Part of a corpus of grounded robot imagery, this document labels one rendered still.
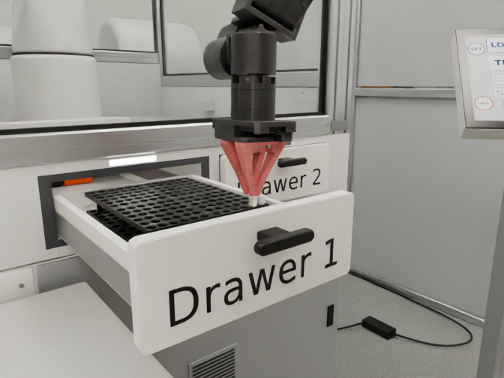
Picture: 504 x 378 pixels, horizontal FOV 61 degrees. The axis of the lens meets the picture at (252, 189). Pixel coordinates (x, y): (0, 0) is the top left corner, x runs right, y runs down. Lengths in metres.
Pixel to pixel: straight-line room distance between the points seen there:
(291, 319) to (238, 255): 0.65
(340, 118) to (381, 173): 1.31
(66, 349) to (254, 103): 0.36
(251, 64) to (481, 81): 0.77
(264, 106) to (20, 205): 0.38
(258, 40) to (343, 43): 0.52
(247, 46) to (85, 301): 0.41
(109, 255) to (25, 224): 0.22
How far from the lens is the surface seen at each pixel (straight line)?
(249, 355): 1.03
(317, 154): 0.96
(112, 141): 0.72
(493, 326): 1.48
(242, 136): 0.54
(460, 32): 1.30
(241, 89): 0.53
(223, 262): 0.43
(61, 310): 0.66
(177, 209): 0.56
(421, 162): 2.19
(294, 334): 1.11
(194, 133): 0.77
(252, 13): 0.54
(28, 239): 0.71
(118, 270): 0.48
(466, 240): 2.16
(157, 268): 0.39
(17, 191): 0.69
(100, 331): 0.59
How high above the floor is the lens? 1.06
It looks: 14 degrees down
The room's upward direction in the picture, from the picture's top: straight up
